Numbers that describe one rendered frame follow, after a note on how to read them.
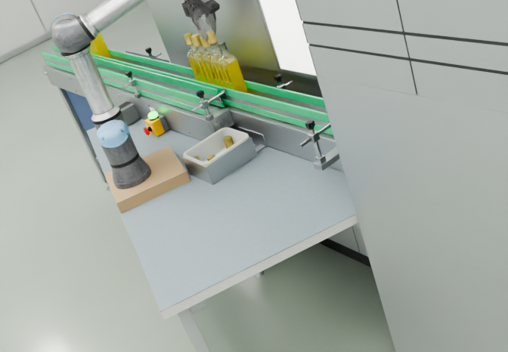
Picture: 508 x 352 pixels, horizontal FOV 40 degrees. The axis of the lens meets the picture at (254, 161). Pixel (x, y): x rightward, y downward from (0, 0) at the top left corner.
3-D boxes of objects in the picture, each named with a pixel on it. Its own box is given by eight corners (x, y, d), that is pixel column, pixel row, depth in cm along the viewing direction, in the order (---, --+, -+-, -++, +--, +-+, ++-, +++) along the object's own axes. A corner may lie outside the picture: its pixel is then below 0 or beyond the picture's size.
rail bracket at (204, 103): (233, 106, 276) (223, 78, 270) (199, 128, 269) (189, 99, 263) (228, 106, 278) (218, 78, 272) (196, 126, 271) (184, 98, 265)
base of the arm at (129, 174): (119, 193, 262) (109, 172, 257) (110, 179, 275) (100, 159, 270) (156, 176, 265) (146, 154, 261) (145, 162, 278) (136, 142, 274)
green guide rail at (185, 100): (210, 115, 276) (203, 97, 272) (208, 116, 275) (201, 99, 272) (48, 63, 410) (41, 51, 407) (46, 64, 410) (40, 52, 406)
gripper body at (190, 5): (201, 10, 272) (190, -20, 266) (213, 11, 265) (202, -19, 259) (186, 18, 268) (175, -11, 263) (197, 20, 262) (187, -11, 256)
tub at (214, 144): (258, 153, 265) (251, 134, 261) (212, 184, 255) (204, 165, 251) (231, 143, 278) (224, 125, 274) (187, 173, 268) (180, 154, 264)
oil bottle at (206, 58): (235, 96, 286) (218, 49, 276) (224, 103, 283) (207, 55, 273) (227, 94, 290) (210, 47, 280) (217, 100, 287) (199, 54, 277)
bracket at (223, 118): (235, 124, 278) (230, 109, 275) (217, 136, 274) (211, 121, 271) (230, 122, 281) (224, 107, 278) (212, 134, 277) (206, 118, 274)
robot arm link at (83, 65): (106, 155, 270) (45, 26, 244) (103, 142, 283) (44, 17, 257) (135, 143, 271) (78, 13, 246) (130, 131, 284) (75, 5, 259)
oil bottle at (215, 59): (243, 98, 281) (226, 50, 271) (232, 105, 279) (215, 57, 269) (235, 96, 286) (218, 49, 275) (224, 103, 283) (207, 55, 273)
